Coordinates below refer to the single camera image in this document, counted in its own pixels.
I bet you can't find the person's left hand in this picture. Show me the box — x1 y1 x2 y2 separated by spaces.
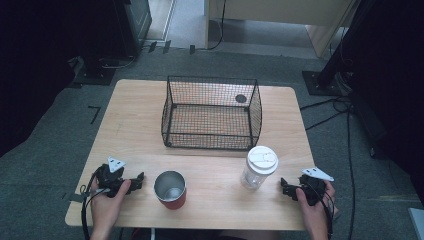
89 178 132 231

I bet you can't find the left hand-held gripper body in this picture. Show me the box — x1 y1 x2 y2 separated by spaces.
95 157 134 198

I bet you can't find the grey tape piece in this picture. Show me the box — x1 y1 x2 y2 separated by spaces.
67 192 87 203

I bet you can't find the black cabinet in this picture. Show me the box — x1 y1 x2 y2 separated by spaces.
111 0 153 58

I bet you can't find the clear bottle with white lid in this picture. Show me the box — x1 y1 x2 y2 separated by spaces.
240 145 280 191

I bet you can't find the person's right hand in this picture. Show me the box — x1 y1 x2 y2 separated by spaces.
295 181 338 228

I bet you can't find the left hand-held gripper cable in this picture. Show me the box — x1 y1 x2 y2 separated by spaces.
79 166 111 240

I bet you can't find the black flat stand base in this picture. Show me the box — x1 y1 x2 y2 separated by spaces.
72 57 117 87

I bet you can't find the white flat object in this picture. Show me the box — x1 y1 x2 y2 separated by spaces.
407 207 424 240

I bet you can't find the beige wooden furniture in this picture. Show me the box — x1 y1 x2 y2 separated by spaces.
204 0 362 59

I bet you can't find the long black floor cable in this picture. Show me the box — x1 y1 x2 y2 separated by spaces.
345 99 357 240

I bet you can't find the right hand-held gripper cable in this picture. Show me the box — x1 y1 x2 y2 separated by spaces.
308 183 336 240

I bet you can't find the grey floor cable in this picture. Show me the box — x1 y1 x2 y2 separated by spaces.
99 54 138 70

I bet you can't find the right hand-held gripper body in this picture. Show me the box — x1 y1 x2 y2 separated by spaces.
297 166 335 207

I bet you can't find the black metal stand with base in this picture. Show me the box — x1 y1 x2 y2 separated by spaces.
301 0 363 98

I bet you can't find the black hanging cable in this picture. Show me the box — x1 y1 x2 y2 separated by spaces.
207 0 228 52

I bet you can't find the black wire mesh basket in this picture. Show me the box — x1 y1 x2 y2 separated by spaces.
161 75 263 151

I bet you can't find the red metal cup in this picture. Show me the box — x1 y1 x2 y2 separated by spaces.
153 170 188 211

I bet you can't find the hand-held gripper cable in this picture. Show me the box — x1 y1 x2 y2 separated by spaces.
308 183 336 240
79 166 111 240

